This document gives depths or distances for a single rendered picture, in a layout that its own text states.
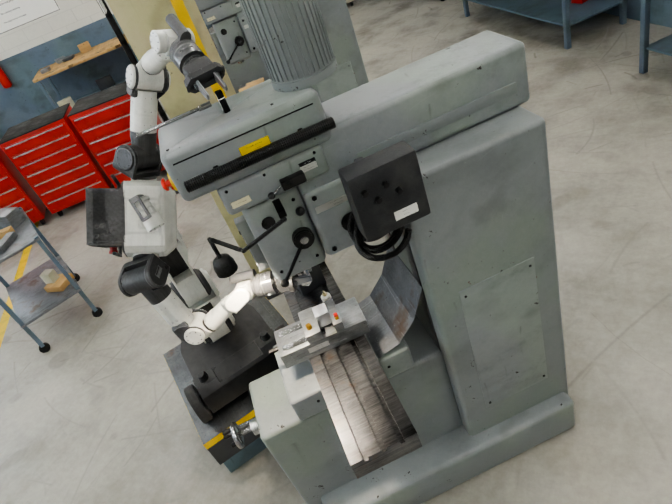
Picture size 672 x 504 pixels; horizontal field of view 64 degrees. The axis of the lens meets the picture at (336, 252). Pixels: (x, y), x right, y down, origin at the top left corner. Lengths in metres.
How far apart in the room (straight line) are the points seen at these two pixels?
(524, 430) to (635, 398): 0.59
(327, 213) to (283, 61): 0.48
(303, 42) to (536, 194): 0.90
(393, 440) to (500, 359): 0.70
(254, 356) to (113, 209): 1.08
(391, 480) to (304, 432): 0.51
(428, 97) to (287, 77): 0.43
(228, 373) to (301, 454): 0.60
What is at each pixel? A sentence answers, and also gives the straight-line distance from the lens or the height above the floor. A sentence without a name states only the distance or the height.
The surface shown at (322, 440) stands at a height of 0.55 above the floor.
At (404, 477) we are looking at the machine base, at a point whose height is 0.20.
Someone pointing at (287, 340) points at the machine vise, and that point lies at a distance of 2.11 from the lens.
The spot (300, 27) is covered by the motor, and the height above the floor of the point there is 2.05.
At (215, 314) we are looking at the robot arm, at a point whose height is 1.19.
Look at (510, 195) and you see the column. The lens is 1.85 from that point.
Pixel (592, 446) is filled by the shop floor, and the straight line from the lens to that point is 2.80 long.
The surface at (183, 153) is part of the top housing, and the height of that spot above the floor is 1.87.
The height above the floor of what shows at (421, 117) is 1.67.
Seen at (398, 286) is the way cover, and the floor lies 0.99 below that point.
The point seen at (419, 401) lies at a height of 0.50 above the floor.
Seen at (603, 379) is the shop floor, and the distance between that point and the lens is 3.00.
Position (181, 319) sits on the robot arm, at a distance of 2.09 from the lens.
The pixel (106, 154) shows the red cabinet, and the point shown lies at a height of 0.49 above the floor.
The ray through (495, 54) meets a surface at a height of 1.76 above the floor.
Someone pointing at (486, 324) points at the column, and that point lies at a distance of 2.13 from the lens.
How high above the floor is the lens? 2.41
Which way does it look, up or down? 36 degrees down
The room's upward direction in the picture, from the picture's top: 22 degrees counter-clockwise
